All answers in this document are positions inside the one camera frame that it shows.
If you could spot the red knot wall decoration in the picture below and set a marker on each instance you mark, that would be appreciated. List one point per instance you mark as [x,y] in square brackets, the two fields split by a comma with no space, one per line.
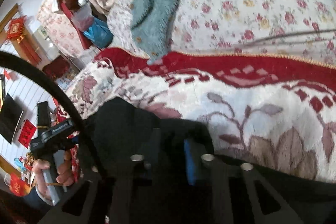
[16,29]

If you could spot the clear plastic bag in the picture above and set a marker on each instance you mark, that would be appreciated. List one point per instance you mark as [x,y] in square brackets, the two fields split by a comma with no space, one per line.
[84,18]

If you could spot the teal fluffy blanket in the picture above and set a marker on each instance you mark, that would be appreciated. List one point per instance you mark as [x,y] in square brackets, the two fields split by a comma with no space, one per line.
[155,8]

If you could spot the rose print bed sheet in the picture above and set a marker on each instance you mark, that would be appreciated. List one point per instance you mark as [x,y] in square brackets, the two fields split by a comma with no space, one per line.
[249,3]

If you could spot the black television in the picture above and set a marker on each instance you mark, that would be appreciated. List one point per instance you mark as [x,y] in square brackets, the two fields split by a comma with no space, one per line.
[10,119]

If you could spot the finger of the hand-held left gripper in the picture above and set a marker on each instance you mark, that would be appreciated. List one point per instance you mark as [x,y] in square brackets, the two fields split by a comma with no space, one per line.
[69,144]

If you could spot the person's left forearm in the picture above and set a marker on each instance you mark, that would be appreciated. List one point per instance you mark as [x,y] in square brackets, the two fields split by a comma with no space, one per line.
[31,200]

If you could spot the red paper sign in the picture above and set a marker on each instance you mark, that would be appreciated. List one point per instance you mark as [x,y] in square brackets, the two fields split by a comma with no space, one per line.
[27,133]

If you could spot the red cloth bundle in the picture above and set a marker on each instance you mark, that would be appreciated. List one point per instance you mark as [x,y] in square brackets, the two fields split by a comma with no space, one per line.
[56,67]

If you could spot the floral cloth cover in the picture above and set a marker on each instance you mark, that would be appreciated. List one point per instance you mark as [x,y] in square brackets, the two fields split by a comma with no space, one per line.
[59,27]

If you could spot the black pants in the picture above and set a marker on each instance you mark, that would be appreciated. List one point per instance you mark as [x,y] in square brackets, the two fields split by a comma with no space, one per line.
[126,121]

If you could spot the red white floral plush blanket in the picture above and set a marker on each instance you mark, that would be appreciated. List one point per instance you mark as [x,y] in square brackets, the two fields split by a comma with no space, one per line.
[262,121]

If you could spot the wooden door frame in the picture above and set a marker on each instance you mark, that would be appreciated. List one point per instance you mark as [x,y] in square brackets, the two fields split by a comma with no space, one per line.
[10,16]

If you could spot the person's left hand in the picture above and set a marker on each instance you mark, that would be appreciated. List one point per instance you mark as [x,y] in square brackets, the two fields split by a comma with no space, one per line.
[39,179]

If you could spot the red gift bag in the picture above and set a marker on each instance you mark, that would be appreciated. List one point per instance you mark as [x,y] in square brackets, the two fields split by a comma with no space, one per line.
[19,186]

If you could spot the blue plastic bag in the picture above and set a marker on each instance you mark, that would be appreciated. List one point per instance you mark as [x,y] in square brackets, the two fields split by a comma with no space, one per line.
[98,32]

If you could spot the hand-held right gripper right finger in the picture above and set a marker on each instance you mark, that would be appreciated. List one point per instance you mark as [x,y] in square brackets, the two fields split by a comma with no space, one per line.
[190,163]

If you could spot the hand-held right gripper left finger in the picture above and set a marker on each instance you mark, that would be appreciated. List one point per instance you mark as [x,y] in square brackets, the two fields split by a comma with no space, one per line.
[149,155]

